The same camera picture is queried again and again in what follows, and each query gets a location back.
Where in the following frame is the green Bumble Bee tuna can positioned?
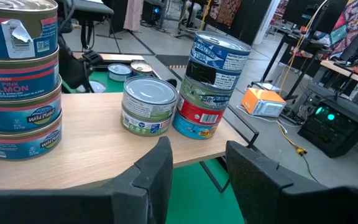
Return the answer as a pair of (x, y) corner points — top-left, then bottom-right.
(88, 80), (107, 93)

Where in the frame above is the yellow floor cable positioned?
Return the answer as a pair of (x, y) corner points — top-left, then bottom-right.
(275, 119), (308, 156)

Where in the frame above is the wooden workbench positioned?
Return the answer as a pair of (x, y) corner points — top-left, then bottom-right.
(320, 60), (358, 91)

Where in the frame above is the red white blue tuna can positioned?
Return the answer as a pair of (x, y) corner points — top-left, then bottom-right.
(0, 113), (63, 162)
(0, 77), (62, 133)

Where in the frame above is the hazard striped floor mat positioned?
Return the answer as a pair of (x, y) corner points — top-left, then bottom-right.
(155, 54), (190, 70)

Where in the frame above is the red barcode tuna can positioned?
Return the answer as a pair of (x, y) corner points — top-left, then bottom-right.
(176, 93), (226, 126)

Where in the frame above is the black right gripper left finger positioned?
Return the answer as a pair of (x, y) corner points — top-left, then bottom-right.
(0, 136), (174, 224)

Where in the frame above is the black green-lit computer case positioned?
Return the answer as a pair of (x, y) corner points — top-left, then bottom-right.
(297, 99), (358, 159)

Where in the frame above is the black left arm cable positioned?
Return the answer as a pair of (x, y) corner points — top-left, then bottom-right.
(57, 0), (76, 35)

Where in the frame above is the white pillar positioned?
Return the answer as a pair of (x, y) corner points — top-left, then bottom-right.
(253, 0), (282, 46)

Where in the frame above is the yellow hanging cable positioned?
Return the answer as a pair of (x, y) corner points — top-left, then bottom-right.
(201, 0), (213, 22)

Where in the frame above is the black frame wooden shelf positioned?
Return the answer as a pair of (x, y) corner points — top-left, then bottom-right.
(0, 91), (260, 194)

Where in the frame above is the black leg desk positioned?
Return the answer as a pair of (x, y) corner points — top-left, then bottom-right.
(261, 29), (326, 100)

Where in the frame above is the pink hanging cloth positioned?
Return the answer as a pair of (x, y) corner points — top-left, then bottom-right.
(122, 0), (144, 32)

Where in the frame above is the orange white box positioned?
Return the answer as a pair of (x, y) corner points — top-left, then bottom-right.
(241, 87), (287, 118)

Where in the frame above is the light wooden board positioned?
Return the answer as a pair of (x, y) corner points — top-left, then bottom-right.
(73, 52), (145, 62)

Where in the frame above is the pale orange hanging cable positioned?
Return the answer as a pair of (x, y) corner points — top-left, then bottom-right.
(278, 0), (329, 94)

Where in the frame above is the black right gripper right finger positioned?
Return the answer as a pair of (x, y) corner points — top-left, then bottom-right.
(224, 139), (358, 224)

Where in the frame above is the teal barcode tuna can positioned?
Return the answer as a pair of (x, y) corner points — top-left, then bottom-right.
(172, 111), (220, 140)

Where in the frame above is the black computer monitor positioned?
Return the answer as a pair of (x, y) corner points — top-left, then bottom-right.
(283, 0), (349, 27)

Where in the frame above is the blue barcode tuna can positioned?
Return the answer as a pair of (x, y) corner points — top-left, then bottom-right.
(185, 58), (242, 91)
(107, 63), (133, 83)

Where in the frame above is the patterned wall tapestry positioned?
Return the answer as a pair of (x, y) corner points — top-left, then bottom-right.
(209, 0), (242, 27)

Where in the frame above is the colourful patchwork quilt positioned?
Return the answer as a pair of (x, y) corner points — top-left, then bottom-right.
(328, 0), (358, 60)

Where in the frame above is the white green label tuna can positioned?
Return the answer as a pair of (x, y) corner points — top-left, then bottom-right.
(122, 76), (179, 121)
(120, 105), (173, 137)

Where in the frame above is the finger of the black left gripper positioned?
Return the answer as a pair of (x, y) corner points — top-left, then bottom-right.
(81, 49), (104, 93)

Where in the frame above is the blue Albacore tuna can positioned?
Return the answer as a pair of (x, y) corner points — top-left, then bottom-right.
(190, 30), (252, 72)

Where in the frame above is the white floor cable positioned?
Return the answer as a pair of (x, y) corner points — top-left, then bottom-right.
(236, 105), (288, 133)

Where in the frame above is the black partition panel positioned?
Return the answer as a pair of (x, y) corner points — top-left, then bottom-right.
(228, 0), (273, 46)

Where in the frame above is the green Circle Hook tuna can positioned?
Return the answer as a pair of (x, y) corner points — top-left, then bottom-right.
(178, 75), (234, 110)

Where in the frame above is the gold rimmed tuna can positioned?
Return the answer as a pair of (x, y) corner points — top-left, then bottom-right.
(130, 61), (154, 77)

